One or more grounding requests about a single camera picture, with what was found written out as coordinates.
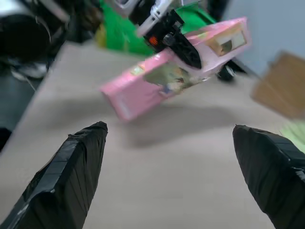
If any pink picture-printed carton box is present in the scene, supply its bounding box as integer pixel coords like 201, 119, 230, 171
99, 16, 253, 124

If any green basket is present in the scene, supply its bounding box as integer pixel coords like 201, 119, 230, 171
95, 0, 216, 56

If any black rounded object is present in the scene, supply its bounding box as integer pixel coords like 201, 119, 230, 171
0, 13, 72, 77

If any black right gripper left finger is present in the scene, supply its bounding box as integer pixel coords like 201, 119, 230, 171
0, 121, 109, 229

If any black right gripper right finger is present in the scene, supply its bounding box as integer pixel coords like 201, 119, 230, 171
232, 124, 305, 229

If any light green packet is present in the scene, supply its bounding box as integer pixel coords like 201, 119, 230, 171
278, 118, 305, 155

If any brown cardboard box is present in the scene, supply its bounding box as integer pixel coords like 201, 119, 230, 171
249, 49, 305, 119

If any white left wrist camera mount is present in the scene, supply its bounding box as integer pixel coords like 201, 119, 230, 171
136, 0, 185, 37

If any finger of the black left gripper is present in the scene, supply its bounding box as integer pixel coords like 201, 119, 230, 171
215, 59, 258, 82
171, 31, 203, 70

